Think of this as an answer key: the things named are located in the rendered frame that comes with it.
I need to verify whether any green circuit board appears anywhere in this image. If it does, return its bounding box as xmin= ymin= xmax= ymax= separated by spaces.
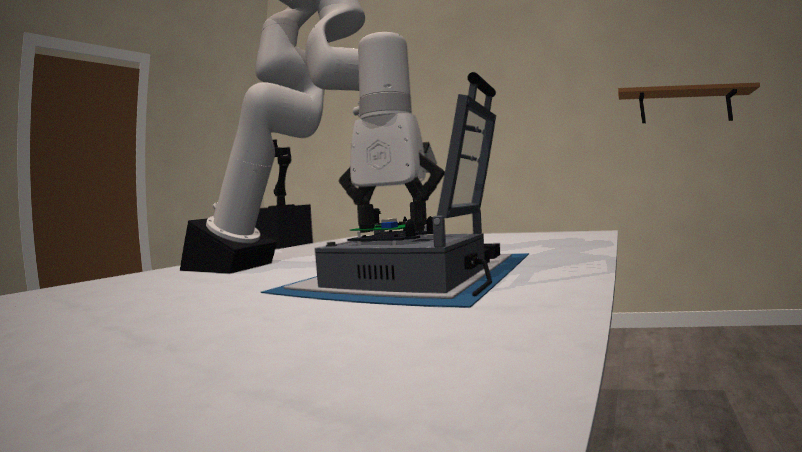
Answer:
xmin=350 ymin=218 xmax=407 ymax=231

